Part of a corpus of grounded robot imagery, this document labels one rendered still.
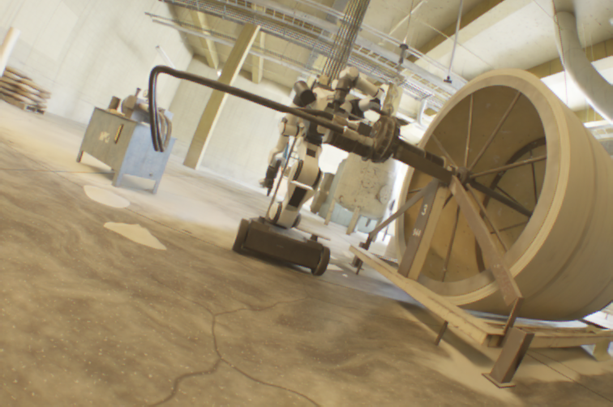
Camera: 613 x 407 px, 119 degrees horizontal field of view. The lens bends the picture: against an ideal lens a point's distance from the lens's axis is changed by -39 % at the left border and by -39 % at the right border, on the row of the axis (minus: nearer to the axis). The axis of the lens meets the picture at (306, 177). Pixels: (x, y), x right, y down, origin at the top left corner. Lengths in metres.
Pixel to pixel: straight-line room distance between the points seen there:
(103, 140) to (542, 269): 3.08
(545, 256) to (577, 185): 0.38
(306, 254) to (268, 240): 0.25
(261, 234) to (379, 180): 4.88
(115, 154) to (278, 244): 1.45
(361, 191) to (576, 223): 5.19
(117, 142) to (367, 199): 5.08
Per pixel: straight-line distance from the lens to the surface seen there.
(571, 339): 2.06
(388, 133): 1.64
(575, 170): 1.61
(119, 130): 2.47
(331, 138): 1.60
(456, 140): 2.86
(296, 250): 1.77
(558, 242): 1.60
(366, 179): 6.33
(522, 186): 3.62
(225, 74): 10.76
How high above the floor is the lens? 0.45
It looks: 4 degrees up
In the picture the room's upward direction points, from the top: 20 degrees clockwise
